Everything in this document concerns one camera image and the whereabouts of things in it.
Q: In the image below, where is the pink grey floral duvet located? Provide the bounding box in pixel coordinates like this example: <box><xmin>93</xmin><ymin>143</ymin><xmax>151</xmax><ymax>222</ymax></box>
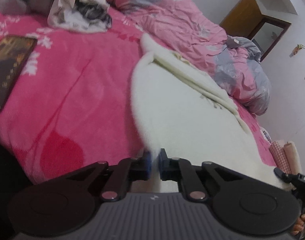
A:
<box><xmin>107</xmin><ymin>0</ymin><xmax>271</xmax><ymax>115</ymax></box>

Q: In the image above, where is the brown wooden door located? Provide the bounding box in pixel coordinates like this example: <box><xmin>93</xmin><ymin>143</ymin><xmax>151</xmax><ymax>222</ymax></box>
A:
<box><xmin>220</xmin><ymin>0</ymin><xmax>291</xmax><ymax>61</ymax></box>

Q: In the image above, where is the right hand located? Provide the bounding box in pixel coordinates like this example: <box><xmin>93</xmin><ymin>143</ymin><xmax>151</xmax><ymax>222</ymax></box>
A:
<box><xmin>291</xmin><ymin>213</ymin><xmax>305</xmax><ymax>236</ymax></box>

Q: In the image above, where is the pink floral bed blanket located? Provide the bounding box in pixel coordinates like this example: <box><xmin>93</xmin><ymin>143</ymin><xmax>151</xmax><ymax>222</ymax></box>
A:
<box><xmin>0</xmin><ymin>0</ymin><xmax>278</xmax><ymax>185</ymax></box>

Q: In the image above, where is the pile of white clothes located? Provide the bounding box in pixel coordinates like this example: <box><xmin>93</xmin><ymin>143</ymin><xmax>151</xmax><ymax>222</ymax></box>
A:
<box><xmin>0</xmin><ymin>0</ymin><xmax>112</xmax><ymax>33</ymax></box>

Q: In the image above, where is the smartphone on bed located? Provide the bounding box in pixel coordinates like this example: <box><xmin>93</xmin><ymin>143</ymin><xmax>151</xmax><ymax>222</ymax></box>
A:
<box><xmin>0</xmin><ymin>35</ymin><xmax>38</xmax><ymax>111</ymax></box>

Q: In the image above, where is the cream fleece sweater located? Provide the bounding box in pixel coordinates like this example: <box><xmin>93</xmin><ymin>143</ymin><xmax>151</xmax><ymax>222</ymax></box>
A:
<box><xmin>130</xmin><ymin>34</ymin><xmax>291</xmax><ymax>192</ymax></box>

